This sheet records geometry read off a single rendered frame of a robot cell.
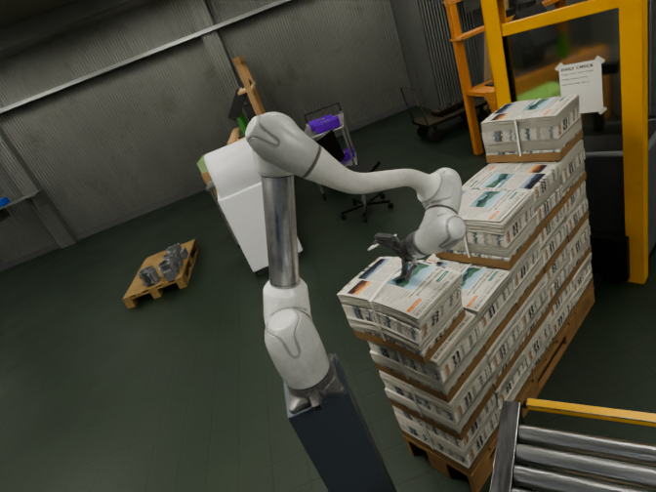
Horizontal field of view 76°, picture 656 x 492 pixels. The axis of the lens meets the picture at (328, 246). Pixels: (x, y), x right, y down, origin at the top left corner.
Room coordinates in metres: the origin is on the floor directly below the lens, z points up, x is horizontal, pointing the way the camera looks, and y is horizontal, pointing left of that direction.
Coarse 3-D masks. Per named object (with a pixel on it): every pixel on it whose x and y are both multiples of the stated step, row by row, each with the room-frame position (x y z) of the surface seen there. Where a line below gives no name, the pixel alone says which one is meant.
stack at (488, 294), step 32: (544, 256) 1.64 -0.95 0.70; (480, 288) 1.42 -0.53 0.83; (512, 288) 1.47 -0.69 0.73; (544, 288) 1.60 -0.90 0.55; (480, 320) 1.32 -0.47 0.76; (512, 320) 1.43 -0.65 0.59; (544, 320) 1.59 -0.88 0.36; (384, 352) 1.37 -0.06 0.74; (448, 352) 1.17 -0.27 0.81; (512, 352) 1.41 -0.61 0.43; (544, 352) 1.57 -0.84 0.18; (448, 384) 1.15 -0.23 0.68; (480, 384) 1.25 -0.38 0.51; (512, 384) 1.38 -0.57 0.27; (544, 384) 1.53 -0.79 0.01; (448, 416) 1.16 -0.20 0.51; (480, 416) 1.23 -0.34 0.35; (416, 448) 1.44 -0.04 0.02; (448, 448) 1.21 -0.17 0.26; (480, 448) 1.20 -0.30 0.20; (480, 480) 1.16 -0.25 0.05
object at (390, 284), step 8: (400, 264) 1.44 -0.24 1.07; (392, 272) 1.40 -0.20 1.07; (384, 280) 1.37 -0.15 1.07; (392, 280) 1.35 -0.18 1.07; (400, 280) 1.33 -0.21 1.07; (376, 288) 1.34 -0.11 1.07; (384, 288) 1.32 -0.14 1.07; (392, 288) 1.30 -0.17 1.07; (368, 296) 1.31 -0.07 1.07; (376, 296) 1.30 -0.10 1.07; (384, 296) 1.27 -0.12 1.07; (368, 304) 1.30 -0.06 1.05; (376, 304) 1.26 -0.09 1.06; (376, 312) 1.27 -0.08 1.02; (376, 328) 1.29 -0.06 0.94; (384, 328) 1.25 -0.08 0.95; (384, 336) 1.27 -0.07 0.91
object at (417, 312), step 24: (432, 264) 1.36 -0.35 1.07; (408, 288) 1.27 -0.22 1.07; (432, 288) 1.23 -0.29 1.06; (456, 288) 1.25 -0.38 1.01; (384, 312) 1.24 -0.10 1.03; (408, 312) 1.15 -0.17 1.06; (432, 312) 1.16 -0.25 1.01; (456, 312) 1.26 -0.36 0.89; (408, 336) 1.17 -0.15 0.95; (432, 336) 1.17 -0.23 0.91
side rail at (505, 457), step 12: (504, 408) 0.88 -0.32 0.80; (516, 408) 0.86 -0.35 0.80; (504, 420) 0.84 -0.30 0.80; (516, 420) 0.83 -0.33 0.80; (504, 432) 0.81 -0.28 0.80; (516, 432) 0.79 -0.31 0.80; (504, 444) 0.77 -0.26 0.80; (504, 456) 0.74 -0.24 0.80; (504, 468) 0.71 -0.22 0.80; (492, 480) 0.69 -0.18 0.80; (504, 480) 0.68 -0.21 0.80
